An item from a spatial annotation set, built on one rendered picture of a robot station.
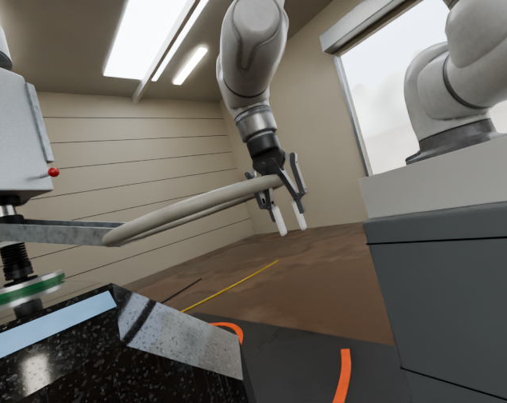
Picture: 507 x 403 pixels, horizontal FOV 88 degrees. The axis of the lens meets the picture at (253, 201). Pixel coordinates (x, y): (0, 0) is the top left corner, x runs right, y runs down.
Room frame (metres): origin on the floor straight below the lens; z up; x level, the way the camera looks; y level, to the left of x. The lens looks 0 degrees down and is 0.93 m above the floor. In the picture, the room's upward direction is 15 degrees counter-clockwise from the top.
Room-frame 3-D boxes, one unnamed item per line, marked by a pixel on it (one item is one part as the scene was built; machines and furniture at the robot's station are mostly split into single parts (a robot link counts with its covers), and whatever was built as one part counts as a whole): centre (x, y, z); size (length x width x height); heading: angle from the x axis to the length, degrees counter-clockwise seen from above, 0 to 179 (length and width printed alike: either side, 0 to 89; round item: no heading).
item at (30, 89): (0.93, 0.69, 1.40); 0.08 x 0.03 x 0.28; 80
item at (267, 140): (0.62, -0.06, 1.02); 0.08 x 0.07 x 0.09; 65
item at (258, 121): (0.62, -0.05, 1.10); 0.09 x 0.09 x 0.06
